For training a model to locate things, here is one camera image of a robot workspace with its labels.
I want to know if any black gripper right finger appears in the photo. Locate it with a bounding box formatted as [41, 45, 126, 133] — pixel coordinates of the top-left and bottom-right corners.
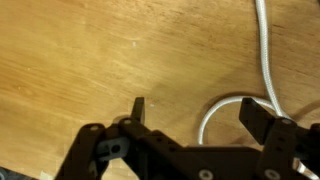
[238, 97, 320, 180]

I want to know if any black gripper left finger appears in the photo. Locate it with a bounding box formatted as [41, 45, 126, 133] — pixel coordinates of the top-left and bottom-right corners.
[53, 96, 221, 180]

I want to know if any white rope black end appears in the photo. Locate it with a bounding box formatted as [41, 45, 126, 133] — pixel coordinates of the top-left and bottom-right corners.
[197, 0, 320, 180]

